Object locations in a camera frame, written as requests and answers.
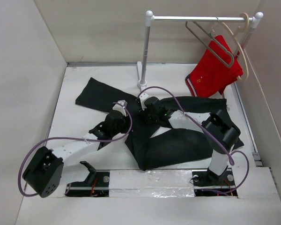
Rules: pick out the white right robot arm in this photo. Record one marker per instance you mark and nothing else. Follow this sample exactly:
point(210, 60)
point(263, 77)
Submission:
point(221, 133)

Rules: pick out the red shorts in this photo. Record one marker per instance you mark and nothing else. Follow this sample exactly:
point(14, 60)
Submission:
point(211, 76)

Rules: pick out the white metal clothes rack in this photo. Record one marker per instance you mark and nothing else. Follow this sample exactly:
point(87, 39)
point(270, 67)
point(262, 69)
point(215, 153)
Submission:
point(232, 22)

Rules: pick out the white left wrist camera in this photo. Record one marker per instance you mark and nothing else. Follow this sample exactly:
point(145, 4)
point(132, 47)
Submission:
point(120, 106)

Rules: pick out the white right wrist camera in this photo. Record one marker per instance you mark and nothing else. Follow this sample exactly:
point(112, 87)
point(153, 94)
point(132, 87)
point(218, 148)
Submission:
point(141, 100)

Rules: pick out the beige wooden hanger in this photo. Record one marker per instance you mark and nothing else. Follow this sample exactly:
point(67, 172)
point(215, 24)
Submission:
point(233, 35)

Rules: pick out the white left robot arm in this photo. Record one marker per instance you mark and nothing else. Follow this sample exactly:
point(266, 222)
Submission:
point(46, 169)

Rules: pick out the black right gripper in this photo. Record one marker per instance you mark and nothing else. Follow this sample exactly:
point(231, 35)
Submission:
point(144, 114)

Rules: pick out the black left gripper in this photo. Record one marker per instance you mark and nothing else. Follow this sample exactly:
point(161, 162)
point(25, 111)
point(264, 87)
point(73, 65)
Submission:
point(127, 122)

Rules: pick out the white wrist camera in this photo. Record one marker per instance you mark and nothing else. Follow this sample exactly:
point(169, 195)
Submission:
point(120, 106)
point(141, 100)

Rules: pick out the black trousers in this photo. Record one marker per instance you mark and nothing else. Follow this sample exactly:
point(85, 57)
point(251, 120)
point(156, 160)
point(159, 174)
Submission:
point(174, 146)

